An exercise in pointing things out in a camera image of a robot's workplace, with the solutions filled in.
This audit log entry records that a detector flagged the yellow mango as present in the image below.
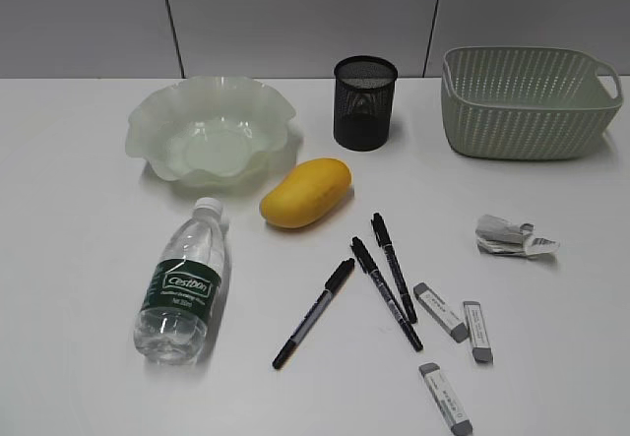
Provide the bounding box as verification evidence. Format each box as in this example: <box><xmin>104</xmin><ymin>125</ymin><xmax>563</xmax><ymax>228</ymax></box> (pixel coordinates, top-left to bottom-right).
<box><xmin>259</xmin><ymin>157</ymin><xmax>351</xmax><ymax>229</ymax></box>

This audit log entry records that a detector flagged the black marker pen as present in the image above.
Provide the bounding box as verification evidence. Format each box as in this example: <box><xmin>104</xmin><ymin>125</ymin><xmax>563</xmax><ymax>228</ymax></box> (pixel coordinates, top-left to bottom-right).
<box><xmin>272</xmin><ymin>259</ymin><xmax>355</xmax><ymax>370</ymax></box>
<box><xmin>350</xmin><ymin>236</ymin><xmax>423</xmax><ymax>352</ymax></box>
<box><xmin>371</xmin><ymin>213</ymin><xmax>417</xmax><ymax>324</ymax></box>

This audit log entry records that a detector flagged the waste paper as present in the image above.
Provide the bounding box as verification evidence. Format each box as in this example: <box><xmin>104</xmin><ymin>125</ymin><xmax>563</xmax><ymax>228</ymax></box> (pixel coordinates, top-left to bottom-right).
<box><xmin>475</xmin><ymin>215</ymin><xmax>560</xmax><ymax>258</ymax></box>

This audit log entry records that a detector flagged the clear water bottle green label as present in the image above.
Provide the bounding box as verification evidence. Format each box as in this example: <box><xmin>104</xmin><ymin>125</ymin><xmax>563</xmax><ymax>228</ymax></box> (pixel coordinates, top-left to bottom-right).
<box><xmin>134</xmin><ymin>198</ymin><xmax>225</xmax><ymax>364</ymax></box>

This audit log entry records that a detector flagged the grey white eraser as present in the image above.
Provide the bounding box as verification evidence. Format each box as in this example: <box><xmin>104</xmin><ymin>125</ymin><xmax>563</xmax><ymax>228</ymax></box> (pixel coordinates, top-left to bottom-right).
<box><xmin>418</xmin><ymin>362</ymin><xmax>473</xmax><ymax>436</ymax></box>
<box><xmin>463</xmin><ymin>301</ymin><xmax>493</xmax><ymax>364</ymax></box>
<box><xmin>413</xmin><ymin>282</ymin><xmax>469</xmax><ymax>343</ymax></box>

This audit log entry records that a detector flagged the black mesh pen holder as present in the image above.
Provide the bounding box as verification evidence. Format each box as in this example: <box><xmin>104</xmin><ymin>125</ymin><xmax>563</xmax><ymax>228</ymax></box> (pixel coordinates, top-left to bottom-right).
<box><xmin>333</xmin><ymin>55</ymin><xmax>398</xmax><ymax>152</ymax></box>

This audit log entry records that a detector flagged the frosted wavy glass plate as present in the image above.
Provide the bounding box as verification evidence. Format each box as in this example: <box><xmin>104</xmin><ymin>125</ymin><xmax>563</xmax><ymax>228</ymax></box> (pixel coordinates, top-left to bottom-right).
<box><xmin>125</xmin><ymin>76</ymin><xmax>296</xmax><ymax>186</ymax></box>

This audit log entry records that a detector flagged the pale green plastic basket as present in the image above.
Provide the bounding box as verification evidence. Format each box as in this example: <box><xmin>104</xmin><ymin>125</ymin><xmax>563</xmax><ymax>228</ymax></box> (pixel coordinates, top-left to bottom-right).
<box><xmin>441</xmin><ymin>46</ymin><xmax>624</xmax><ymax>161</ymax></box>

